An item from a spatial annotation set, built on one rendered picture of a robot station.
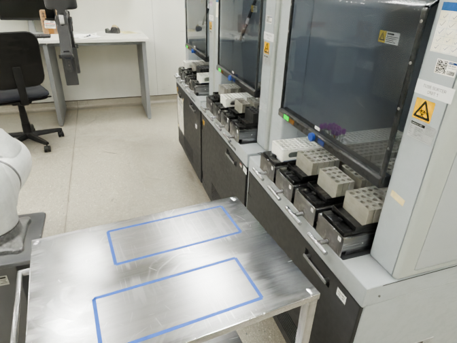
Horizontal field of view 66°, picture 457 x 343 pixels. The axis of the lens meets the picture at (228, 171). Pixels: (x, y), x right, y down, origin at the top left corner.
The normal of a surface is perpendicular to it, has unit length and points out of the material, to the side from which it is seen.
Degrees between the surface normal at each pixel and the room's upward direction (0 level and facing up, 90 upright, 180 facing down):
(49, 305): 0
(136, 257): 0
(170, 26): 90
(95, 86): 90
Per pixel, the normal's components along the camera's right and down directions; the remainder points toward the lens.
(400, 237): -0.95, 0.13
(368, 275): 0.03, -0.88
